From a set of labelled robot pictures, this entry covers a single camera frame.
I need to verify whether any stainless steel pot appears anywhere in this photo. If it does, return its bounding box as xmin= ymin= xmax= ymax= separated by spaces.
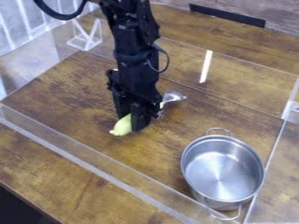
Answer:
xmin=181 ymin=127 xmax=266 ymax=221

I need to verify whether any clear acrylic triangle bracket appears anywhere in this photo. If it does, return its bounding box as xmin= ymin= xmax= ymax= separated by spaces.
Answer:
xmin=67 ymin=19 xmax=103 ymax=51

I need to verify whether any black cable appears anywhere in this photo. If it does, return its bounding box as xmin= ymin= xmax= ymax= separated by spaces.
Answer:
xmin=32 ymin=0 xmax=91 ymax=21

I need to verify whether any black bar on table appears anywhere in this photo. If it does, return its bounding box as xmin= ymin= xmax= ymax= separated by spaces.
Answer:
xmin=190 ymin=3 xmax=267 ymax=28

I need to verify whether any clear acrylic enclosure panel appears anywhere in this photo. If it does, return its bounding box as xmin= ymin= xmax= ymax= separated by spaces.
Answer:
xmin=0 ymin=19 xmax=299 ymax=224

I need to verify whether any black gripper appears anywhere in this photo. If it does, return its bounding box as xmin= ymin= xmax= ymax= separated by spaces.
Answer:
xmin=107 ymin=25 xmax=163 ymax=132

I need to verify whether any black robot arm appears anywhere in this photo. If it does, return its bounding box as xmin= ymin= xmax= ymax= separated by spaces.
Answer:
xmin=99 ymin=0 xmax=163 ymax=132

